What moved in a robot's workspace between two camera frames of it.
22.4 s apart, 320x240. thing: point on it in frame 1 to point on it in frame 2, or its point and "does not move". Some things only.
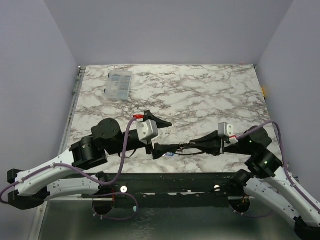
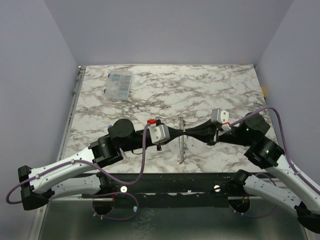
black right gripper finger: [212, 141] to [204, 132]
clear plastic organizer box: [118, 85] does not move
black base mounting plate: [163, 190] does not move
